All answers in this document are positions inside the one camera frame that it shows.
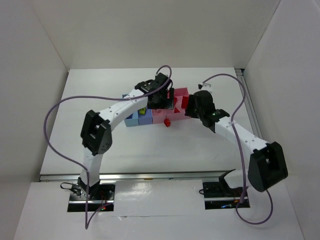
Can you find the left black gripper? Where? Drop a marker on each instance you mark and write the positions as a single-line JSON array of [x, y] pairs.
[[163, 104]]

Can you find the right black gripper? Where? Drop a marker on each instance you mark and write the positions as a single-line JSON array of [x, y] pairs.
[[191, 107]]

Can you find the green lego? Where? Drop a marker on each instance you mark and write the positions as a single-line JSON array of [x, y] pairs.
[[142, 111]]

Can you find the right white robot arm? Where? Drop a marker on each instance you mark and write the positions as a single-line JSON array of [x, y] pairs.
[[267, 165]]

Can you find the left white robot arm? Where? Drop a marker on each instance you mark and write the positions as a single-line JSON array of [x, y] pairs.
[[96, 132]]

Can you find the wide pink bin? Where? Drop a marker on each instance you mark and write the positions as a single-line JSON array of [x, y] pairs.
[[178, 93]]

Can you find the narrow pink bin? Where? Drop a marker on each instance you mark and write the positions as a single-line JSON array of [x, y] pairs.
[[158, 116]]

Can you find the small red lego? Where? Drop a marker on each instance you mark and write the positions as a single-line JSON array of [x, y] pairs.
[[167, 122]]

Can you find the dark blue bin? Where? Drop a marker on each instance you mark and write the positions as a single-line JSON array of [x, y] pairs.
[[145, 119]]

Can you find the light blue bin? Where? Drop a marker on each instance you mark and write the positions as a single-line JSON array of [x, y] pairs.
[[132, 120]]

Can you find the aluminium side rail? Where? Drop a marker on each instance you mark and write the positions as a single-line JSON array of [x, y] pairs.
[[250, 105]]

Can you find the aluminium front rail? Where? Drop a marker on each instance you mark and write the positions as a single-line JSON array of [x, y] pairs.
[[137, 176]]

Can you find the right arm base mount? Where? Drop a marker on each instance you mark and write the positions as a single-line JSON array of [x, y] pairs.
[[219, 195]]

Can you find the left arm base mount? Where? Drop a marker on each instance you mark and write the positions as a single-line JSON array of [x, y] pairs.
[[104, 198]]

